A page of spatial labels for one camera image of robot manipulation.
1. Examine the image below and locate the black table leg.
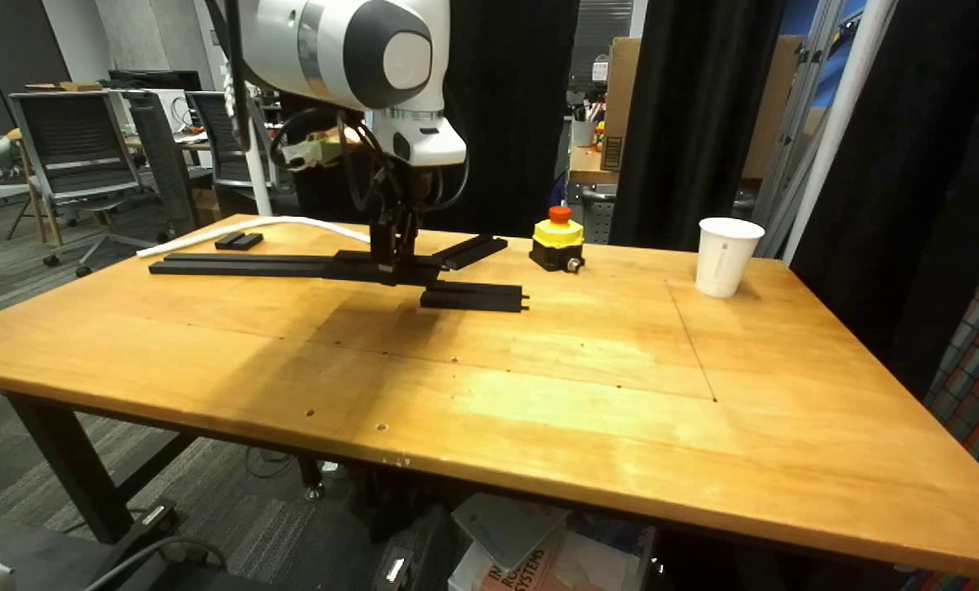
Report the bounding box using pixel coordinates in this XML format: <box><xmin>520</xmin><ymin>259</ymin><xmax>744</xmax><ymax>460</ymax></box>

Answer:
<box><xmin>5</xmin><ymin>389</ymin><xmax>205</xmax><ymax>547</ymax></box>

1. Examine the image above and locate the thin white upright pole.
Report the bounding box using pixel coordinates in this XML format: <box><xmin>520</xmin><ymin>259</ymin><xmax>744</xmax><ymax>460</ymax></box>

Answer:
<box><xmin>237</xmin><ymin>101</ymin><xmax>275</xmax><ymax>218</ymax></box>

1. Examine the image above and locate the white paper cup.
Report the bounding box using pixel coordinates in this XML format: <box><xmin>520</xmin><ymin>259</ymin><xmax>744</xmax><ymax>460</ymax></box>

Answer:
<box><xmin>692</xmin><ymin>214</ymin><xmax>769</xmax><ymax>301</ymax></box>

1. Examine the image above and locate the narrow black curtain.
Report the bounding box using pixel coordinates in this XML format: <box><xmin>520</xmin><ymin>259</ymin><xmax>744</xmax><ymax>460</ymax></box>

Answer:
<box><xmin>608</xmin><ymin>0</ymin><xmax>788</xmax><ymax>253</ymax></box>

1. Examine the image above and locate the brown cardboard box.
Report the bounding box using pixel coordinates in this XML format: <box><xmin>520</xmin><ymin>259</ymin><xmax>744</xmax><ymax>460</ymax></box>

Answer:
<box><xmin>597</xmin><ymin>32</ymin><xmax>647</xmax><ymax>151</ymax></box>

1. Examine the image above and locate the wide black grooved block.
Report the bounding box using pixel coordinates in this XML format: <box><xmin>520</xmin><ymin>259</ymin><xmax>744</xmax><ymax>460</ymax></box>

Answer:
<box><xmin>327</xmin><ymin>246</ymin><xmax>447</xmax><ymax>290</ymax></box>

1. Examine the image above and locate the black grooved track piece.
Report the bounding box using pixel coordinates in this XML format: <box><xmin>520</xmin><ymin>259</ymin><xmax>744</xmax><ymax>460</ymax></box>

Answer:
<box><xmin>242</xmin><ymin>253</ymin><xmax>338</xmax><ymax>278</ymax></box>
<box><xmin>416</xmin><ymin>278</ymin><xmax>534</xmax><ymax>314</ymax></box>
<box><xmin>430</xmin><ymin>229</ymin><xmax>514</xmax><ymax>273</ymax></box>
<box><xmin>144</xmin><ymin>253</ymin><xmax>253</xmax><ymax>278</ymax></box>

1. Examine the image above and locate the white frame post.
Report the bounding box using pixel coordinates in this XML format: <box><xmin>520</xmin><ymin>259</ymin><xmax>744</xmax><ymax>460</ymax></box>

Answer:
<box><xmin>781</xmin><ymin>0</ymin><xmax>905</xmax><ymax>264</ymax></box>

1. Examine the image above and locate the wide black curtain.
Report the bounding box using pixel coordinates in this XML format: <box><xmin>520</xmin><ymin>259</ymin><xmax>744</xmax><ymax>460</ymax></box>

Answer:
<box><xmin>278</xmin><ymin>0</ymin><xmax>581</xmax><ymax>240</ymax></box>

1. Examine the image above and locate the black curtain beside colourful wall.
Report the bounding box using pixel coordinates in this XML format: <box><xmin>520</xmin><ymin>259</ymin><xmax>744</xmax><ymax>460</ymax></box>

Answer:
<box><xmin>788</xmin><ymin>0</ymin><xmax>979</xmax><ymax>396</ymax></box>

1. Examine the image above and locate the white cable strip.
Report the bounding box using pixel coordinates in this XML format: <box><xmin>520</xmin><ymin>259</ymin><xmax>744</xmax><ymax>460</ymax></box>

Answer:
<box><xmin>134</xmin><ymin>214</ymin><xmax>374</xmax><ymax>263</ymax></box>

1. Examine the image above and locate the grey mesh office chair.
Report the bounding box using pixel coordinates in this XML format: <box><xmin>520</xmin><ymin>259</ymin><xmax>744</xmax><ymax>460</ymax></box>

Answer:
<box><xmin>7</xmin><ymin>85</ymin><xmax>147</xmax><ymax>273</ymax></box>

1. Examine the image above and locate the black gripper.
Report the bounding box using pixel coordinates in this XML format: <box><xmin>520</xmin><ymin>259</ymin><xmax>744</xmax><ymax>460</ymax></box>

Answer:
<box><xmin>364</xmin><ymin>160</ymin><xmax>424</xmax><ymax>273</ymax></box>

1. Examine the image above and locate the dark office chair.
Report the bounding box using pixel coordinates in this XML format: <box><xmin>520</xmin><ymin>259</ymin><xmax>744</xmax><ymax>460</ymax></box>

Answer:
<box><xmin>126</xmin><ymin>87</ymin><xmax>205</xmax><ymax>240</ymax></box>

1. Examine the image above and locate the grey box under table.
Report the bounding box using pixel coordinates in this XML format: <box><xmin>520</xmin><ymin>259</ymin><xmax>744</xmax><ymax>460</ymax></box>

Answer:
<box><xmin>445</xmin><ymin>488</ymin><xmax>656</xmax><ymax>591</ymax></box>

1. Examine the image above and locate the short black grooved piece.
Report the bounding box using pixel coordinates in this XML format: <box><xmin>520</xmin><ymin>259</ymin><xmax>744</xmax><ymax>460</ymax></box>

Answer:
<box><xmin>212</xmin><ymin>229</ymin><xmax>266</xmax><ymax>253</ymax></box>

